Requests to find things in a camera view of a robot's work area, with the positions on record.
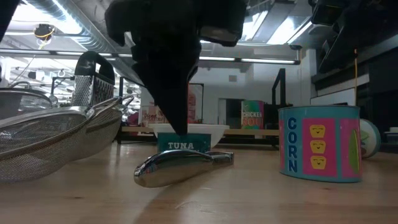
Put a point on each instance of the medium metal mesh strainer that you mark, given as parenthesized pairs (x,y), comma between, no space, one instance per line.
(102,133)

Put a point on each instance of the ceiling light rail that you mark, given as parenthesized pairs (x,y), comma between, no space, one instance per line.
(217,58)

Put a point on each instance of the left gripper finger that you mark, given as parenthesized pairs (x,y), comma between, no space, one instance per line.
(174,93)

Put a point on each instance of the diced tomatoes can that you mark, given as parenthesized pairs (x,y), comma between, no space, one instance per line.
(150,116)

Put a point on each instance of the teal tuna can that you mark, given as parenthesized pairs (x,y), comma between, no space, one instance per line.
(183,144)

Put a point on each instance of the blue pink corn can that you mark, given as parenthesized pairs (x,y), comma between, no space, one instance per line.
(320,146)

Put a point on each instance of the small metal mesh strainer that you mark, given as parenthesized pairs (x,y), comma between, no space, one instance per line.
(37,146)

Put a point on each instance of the shiny metal spoon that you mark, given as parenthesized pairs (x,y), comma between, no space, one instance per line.
(171,168)

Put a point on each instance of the wooden shelf with black frame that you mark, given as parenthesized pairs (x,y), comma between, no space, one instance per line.
(242,132)

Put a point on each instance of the translucent white plastic bowl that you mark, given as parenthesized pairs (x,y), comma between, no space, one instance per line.
(217,132)

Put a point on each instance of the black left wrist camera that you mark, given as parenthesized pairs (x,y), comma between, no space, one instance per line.
(222,28)

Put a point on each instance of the black yellow ceiling reel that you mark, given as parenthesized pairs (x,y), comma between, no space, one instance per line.
(44,31)

